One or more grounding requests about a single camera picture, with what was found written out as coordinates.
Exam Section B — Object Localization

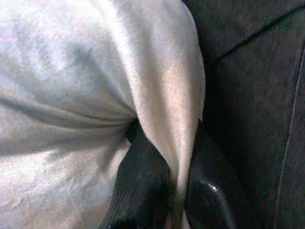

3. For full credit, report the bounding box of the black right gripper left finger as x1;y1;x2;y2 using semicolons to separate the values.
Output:
99;119;189;229

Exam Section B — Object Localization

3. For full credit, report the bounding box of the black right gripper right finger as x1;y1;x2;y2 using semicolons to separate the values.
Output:
185;119;253;229

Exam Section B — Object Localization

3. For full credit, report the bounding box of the white pillow green tree print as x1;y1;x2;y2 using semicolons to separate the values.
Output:
0;0;207;229

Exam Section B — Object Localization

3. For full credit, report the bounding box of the dark tufted headboard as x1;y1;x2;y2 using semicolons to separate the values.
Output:
183;0;305;229

